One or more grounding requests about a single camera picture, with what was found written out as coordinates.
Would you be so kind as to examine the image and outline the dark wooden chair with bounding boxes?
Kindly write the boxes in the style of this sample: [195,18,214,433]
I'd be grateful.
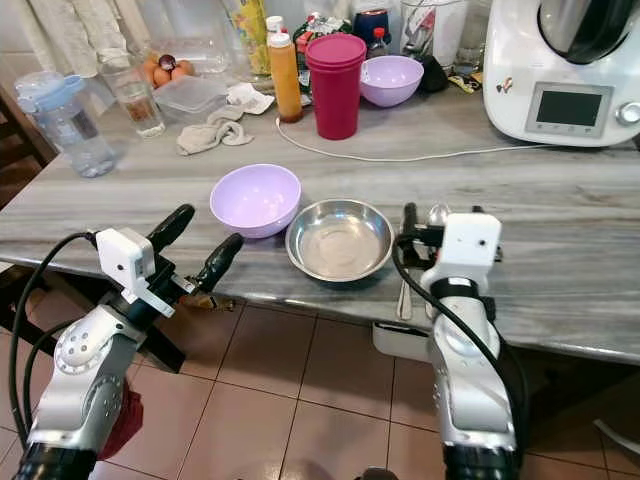
[0,92,57,209]

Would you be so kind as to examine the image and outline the orange sauce bottle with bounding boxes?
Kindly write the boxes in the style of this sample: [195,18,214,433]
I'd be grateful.
[268,33,303,125]

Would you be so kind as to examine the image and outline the hanging beige dish towels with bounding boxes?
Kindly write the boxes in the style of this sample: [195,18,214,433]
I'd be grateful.
[25,0,152,67]

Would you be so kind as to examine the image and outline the tall clear glass jar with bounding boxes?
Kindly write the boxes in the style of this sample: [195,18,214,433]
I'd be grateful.
[450,0,492,77]

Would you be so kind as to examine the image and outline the magenta lidded plastic tumbler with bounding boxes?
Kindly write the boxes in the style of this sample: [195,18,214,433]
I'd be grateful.
[305,33,368,142]

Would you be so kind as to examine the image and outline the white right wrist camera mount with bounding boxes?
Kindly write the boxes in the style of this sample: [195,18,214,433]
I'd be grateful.
[420,212,503,293]

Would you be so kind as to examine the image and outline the clear lidded food container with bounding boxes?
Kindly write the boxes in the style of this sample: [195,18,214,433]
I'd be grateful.
[154,75,230,123]

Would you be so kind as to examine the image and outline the dark blue cup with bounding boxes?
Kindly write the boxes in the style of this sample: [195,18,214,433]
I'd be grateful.
[353,8,392,53]

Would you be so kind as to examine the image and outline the white plastic bottle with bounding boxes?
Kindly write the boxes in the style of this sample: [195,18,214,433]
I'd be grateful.
[265,15,287,43]

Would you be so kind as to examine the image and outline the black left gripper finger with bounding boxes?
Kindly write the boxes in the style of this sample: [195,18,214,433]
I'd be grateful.
[150,204,196,252]
[196,234,246,294]

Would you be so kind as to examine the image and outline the long black left arm cable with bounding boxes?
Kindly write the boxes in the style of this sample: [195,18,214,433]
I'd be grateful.
[9,231,101,453]

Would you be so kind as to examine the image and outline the clear pitcher with blue lid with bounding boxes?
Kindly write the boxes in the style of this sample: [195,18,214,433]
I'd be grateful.
[15,70,118,180]

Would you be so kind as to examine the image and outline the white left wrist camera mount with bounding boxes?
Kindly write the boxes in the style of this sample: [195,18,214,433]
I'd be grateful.
[97,228,176,319]

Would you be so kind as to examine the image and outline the yellow wrapper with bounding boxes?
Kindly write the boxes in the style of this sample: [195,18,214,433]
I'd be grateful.
[450,70,484,94]

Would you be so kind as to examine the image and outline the white kitchen food processor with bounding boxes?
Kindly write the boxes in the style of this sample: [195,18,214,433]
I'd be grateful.
[483,0,640,150]

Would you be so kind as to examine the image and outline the small black object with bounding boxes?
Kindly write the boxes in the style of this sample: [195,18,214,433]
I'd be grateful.
[420,55,452,95]

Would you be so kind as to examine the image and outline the small lilac plastic bowl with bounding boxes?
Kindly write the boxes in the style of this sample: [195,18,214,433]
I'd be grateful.
[360,55,425,109]

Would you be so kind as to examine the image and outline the short black left arm cable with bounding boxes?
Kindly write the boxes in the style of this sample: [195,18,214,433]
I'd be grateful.
[25,320,77,447]

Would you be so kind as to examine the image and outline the white plastic box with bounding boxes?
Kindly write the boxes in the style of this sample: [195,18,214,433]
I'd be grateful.
[371,321,434,364]

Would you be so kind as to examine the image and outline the clear drinking glass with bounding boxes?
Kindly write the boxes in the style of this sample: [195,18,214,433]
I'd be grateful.
[100,55,167,139]

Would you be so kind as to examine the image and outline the large lilac plastic bowl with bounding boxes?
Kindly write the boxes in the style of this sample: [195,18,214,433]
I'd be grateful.
[210,164,302,240]

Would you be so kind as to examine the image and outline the stainless steel bowl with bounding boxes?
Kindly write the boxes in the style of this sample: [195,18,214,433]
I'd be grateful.
[286,199,396,284]

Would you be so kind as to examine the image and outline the white crumpled cloth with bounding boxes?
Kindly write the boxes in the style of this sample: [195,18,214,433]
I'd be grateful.
[225,82,274,115]

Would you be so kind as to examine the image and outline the white power cable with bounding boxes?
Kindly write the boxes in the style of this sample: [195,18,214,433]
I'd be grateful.
[275,117,553,164]

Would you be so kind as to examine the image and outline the yellow food package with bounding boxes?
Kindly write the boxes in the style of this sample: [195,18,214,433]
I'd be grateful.
[230,0,270,77]

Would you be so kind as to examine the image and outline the silver fork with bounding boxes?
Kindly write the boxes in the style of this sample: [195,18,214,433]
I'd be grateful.
[396,278,414,322]

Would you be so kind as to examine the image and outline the beige crumpled cloth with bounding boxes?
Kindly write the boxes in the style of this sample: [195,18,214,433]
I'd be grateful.
[176,105,254,157]

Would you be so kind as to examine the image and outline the red cloth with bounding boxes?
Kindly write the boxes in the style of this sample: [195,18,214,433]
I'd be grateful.
[100,387,145,462]

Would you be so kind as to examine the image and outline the silver spoon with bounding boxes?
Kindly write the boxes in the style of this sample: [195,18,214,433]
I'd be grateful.
[424,203,452,321]

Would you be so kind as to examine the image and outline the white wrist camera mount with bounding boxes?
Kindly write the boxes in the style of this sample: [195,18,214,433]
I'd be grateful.
[420,212,503,293]
[97,228,176,319]

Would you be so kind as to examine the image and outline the green and red snack bag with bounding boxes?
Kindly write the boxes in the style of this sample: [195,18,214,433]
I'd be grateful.
[295,12,357,51]

